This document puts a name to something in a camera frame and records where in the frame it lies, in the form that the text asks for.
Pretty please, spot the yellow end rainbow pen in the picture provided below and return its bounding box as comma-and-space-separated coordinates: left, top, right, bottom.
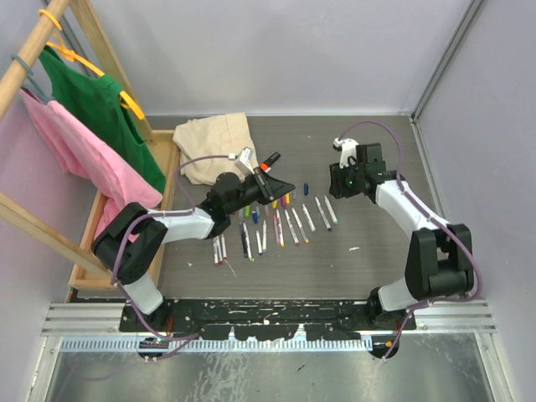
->
276, 209, 285, 247

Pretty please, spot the yellow hanger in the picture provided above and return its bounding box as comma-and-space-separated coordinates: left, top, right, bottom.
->
39, 8, 145, 120

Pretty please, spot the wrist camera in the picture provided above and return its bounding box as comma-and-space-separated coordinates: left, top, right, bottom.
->
227, 147, 255, 176
332, 137, 358, 169

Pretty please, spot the green shirt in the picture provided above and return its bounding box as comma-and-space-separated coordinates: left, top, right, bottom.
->
39, 45, 166, 193

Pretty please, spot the pink shirt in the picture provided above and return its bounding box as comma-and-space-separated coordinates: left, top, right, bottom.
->
19, 89, 162, 237

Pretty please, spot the grey cap white marker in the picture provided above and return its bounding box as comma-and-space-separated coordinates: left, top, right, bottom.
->
301, 204, 316, 233

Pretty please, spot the red cap white pen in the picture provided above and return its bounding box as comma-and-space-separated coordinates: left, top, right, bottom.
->
220, 234, 228, 260

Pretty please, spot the beige folded cloth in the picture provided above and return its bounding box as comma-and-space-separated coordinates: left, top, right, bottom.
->
173, 112, 259, 185

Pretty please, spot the orange black highlighter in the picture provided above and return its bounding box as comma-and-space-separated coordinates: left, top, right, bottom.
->
260, 152, 281, 173

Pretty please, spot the grey cable duct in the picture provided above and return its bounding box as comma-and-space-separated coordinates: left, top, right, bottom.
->
59, 334, 373, 353

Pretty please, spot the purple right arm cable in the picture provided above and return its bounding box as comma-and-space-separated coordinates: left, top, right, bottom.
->
341, 121, 485, 361

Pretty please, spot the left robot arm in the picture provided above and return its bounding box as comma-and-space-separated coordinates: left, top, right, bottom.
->
91, 168, 296, 332

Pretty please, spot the lilac pen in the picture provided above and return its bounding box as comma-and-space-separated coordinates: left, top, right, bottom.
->
273, 214, 281, 245

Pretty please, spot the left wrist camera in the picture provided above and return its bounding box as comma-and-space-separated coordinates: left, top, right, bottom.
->
227, 147, 255, 176

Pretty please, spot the wooden clothes rack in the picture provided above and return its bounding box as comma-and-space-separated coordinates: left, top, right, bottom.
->
1, 1, 178, 290

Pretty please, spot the teal cap white marker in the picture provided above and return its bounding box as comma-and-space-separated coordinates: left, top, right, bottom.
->
324, 195, 338, 225

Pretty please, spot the dark purple clear pen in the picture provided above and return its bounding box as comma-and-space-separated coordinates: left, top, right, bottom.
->
239, 221, 248, 258

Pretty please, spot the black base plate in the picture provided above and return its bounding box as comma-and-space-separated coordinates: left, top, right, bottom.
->
145, 299, 405, 341

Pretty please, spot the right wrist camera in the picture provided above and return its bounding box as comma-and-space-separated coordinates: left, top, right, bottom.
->
332, 137, 358, 169

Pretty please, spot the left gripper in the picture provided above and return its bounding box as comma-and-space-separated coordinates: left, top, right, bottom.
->
226, 167, 293, 216

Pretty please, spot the grey end white marker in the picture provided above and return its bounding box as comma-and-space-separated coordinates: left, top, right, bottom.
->
261, 219, 267, 254

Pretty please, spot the green cap rainbow pen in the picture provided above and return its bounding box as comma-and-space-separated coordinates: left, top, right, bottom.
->
242, 222, 254, 261

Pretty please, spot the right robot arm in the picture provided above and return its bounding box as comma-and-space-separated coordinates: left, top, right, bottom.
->
329, 139, 475, 330

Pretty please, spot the blue end white marker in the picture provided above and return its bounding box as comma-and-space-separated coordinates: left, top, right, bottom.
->
255, 229, 264, 255

